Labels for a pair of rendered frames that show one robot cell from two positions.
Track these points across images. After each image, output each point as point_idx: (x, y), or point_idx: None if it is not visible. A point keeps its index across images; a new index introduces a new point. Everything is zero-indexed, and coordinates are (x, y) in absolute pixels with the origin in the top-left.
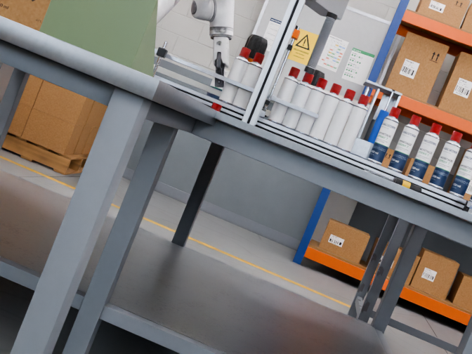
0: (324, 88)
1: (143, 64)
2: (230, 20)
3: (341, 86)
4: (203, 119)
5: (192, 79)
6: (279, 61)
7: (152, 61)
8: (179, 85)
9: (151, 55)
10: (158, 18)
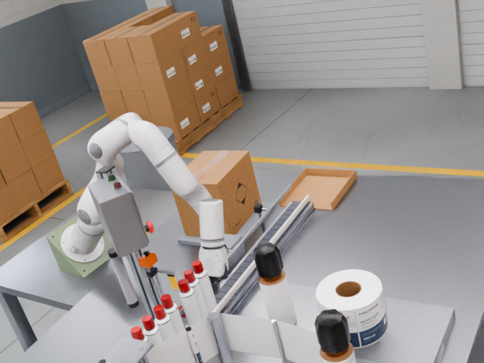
0: (144, 328)
1: (66, 267)
2: (200, 231)
3: (130, 332)
4: (56, 307)
5: (238, 279)
6: (137, 284)
7: (71, 266)
8: (223, 281)
9: (68, 263)
10: (77, 241)
